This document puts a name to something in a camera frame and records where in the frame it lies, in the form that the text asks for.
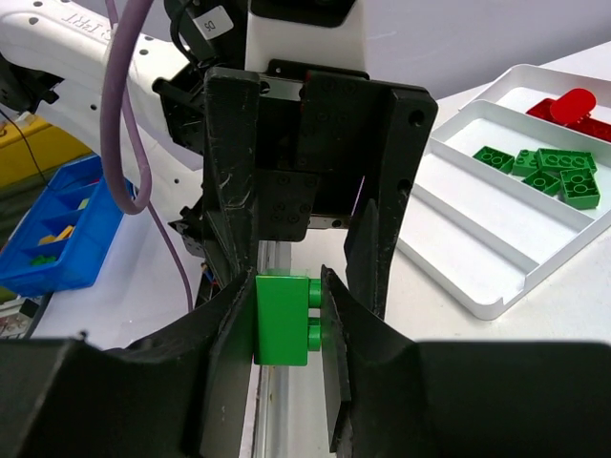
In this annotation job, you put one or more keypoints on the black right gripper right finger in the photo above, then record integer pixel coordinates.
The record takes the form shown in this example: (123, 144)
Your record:
(389, 396)

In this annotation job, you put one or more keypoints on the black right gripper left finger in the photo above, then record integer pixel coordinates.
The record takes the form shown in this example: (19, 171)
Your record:
(179, 392)

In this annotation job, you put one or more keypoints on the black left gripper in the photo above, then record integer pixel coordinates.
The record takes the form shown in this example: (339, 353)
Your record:
(341, 145)

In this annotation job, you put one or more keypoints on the green small brick top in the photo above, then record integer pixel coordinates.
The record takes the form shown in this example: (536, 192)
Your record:
(286, 320)

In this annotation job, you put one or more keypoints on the green small lego brick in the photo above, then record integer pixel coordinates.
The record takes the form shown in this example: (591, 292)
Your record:
(495, 158)

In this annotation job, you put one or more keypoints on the green rounded lego brick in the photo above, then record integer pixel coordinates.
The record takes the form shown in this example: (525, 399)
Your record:
(525, 163)

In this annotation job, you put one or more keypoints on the green long brick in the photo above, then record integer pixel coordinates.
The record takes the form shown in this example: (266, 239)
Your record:
(555, 160)

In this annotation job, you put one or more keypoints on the green square brick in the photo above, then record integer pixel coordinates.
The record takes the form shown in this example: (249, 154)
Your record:
(579, 189)

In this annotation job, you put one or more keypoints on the red rounded lego brick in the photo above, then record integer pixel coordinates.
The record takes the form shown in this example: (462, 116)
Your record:
(573, 105)

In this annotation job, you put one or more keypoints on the red long lego brick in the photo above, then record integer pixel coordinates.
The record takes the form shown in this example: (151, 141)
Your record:
(586, 125)

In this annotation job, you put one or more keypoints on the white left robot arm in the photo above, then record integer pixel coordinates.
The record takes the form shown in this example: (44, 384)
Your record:
(72, 65)

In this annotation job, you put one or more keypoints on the white divided sorting tray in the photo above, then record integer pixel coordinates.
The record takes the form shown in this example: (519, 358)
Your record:
(483, 236)

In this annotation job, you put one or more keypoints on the blue compartment parts box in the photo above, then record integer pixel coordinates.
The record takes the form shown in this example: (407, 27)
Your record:
(63, 241)

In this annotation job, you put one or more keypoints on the yellow box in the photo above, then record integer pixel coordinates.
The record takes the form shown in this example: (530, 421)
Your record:
(50, 146)

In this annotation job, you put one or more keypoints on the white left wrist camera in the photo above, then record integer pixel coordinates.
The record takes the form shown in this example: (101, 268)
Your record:
(342, 47)

